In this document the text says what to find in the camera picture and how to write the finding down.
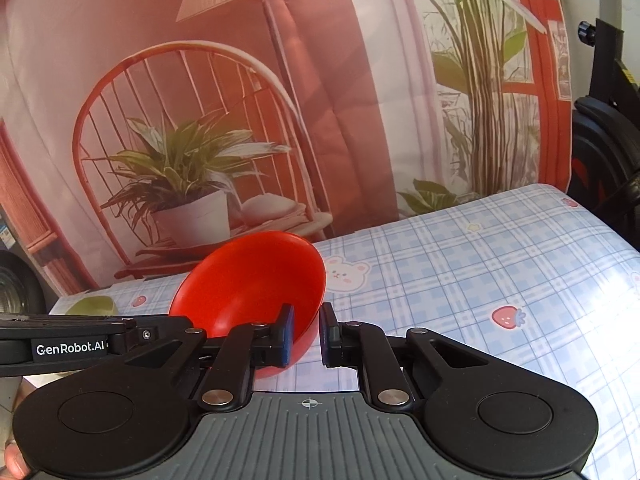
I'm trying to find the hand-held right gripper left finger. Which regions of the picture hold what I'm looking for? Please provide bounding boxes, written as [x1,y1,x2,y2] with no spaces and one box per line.
[123,303,296,410]

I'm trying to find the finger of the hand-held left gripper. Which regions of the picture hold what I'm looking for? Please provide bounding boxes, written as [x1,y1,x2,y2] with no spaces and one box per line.
[120,315,195,345]

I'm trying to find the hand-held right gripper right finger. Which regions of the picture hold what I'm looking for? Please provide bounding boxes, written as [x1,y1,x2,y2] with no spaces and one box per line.
[319,303,507,409]

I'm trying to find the red bowl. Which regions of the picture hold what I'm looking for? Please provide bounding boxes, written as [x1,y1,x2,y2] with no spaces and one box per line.
[168,230,327,380]

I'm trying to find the person's left hand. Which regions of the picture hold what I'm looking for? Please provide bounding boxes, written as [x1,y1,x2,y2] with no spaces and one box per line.
[0,376,40,480]

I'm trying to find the green bowl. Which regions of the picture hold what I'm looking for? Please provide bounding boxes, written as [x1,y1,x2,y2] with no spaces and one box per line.
[64,295,120,317]

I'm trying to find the dark round appliance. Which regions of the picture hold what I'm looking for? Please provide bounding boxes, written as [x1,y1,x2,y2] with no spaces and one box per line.
[0,249,52,322]

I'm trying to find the plaid printed tablecloth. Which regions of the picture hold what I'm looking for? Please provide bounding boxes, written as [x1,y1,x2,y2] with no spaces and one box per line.
[47,183,640,480]

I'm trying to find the black exercise bike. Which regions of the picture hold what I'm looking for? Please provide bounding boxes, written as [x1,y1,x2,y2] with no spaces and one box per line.
[570,0,640,252]

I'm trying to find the printed wall tapestry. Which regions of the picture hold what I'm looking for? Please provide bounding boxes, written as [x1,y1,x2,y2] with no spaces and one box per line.
[0,0,575,297]

